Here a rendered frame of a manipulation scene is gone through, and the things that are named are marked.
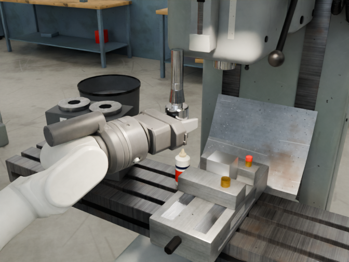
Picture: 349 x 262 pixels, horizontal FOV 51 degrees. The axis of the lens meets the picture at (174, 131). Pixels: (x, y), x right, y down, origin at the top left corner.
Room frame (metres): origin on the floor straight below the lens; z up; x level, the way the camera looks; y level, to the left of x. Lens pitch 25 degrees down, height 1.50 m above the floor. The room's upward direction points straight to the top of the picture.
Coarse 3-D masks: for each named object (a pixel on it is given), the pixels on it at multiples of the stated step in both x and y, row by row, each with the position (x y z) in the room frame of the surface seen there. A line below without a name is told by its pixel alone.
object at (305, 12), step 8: (288, 0) 0.82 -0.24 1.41; (304, 0) 0.84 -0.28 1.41; (312, 0) 0.92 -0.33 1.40; (296, 8) 0.81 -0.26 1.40; (304, 8) 0.85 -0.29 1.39; (312, 8) 0.93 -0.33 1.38; (296, 16) 0.81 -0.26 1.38; (304, 16) 0.86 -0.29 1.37; (312, 16) 0.94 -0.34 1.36; (296, 24) 0.81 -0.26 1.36; (304, 24) 0.89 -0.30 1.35; (288, 32) 0.82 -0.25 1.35
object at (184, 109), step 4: (168, 104) 0.69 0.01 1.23; (184, 104) 0.69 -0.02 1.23; (168, 108) 0.67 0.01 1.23; (172, 108) 0.67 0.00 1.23; (176, 108) 0.67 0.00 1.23; (180, 108) 0.67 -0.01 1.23; (184, 108) 0.67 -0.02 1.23; (188, 108) 0.68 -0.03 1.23; (168, 112) 0.67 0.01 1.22; (172, 112) 0.66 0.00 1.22; (176, 112) 0.66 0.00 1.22; (180, 112) 0.66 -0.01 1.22; (184, 112) 0.66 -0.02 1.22
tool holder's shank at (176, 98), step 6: (174, 48) 0.69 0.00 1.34; (180, 48) 0.69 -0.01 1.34; (174, 54) 0.67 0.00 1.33; (180, 54) 0.67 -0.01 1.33; (174, 60) 0.67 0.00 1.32; (180, 60) 0.67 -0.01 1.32; (174, 66) 0.67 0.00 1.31; (180, 66) 0.67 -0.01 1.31; (174, 72) 0.67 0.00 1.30; (180, 72) 0.67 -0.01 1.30; (174, 78) 0.67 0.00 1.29; (180, 78) 0.67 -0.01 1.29; (174, 84) 0.67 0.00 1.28; (180, 84) 0.67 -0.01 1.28; (174, 90) 0.67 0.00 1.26; (180, 90) 0.67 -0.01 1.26; (174, 96) 0.67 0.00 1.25; (180, 96) 0.67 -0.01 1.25; (174, 102) 0.67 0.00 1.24; (180, 102) 0.67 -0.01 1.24
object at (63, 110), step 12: (60, 108) 0.96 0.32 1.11; (72, 108) 0.94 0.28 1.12; (84, 108) 0.96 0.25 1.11; (96, 108) 0.94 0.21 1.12; (108, 108) 0.94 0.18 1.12; (120, 108) 0.95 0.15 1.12; (132, 108) 0.98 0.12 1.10; (48, 120) 0.95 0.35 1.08; (60, 120) 0.93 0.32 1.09; (108, 120) 0.89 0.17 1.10
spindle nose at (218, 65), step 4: (216, 64) 0.76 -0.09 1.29; (220, 64) 0.76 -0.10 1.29; (224, 64) 0.75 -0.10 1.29; (228, 64) 0.75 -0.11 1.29; (232, 64) 0.76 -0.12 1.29; (216, 68) 0.76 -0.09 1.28; (220, 68) 0.76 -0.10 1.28; (224, 68) 0.75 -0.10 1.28; (228, 68) 0.75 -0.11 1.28; (232, 68) 0.76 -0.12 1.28
